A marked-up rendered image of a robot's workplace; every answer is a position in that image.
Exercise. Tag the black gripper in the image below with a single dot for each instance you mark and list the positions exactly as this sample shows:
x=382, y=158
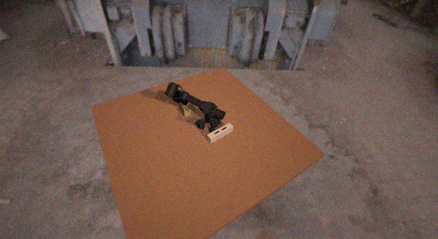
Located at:
x=201, y=124

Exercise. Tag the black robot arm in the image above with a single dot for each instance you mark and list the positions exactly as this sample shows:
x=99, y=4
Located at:
x=207, y=107

